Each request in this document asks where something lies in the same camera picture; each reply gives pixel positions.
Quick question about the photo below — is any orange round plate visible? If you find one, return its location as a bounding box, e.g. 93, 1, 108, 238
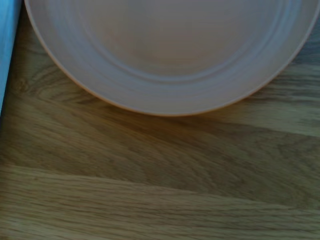
24, 0, 320, 118

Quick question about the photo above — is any stainless steel double sink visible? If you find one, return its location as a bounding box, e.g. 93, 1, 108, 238
0, 0, 25, 118

